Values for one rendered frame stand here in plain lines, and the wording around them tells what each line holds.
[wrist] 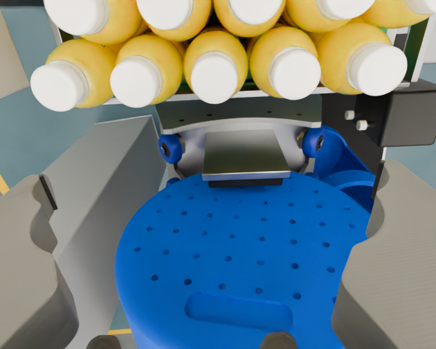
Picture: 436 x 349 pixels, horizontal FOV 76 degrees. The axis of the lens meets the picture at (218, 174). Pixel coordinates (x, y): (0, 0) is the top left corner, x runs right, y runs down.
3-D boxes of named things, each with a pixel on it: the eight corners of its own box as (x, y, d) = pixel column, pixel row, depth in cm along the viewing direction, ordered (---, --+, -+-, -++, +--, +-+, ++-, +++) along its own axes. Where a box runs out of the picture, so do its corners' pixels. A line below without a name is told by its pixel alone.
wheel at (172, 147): (173, 170, 39) (185, 165, 40) (168, 140, 37) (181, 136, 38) (158, 159, 42) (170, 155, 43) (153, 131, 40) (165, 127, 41)
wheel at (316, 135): (299, 160, 39) (313, 164, 38) (302, 131, 37) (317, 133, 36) (312, 149, 42) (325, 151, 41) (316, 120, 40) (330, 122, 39)
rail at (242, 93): (91, 99, 38) (82, 105, 35) (90, 93, 37) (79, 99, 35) (395, 83, 36) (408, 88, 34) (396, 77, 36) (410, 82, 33)
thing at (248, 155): (207, 146, 44) (203, 192, 33) (206, 131, 42) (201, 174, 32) (273, 143, 43) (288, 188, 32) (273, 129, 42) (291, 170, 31)
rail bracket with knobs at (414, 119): (334, 120, 44) (362, 149, 35) (342, 73, 40) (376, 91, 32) (398, 118, 44) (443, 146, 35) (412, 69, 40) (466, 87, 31)
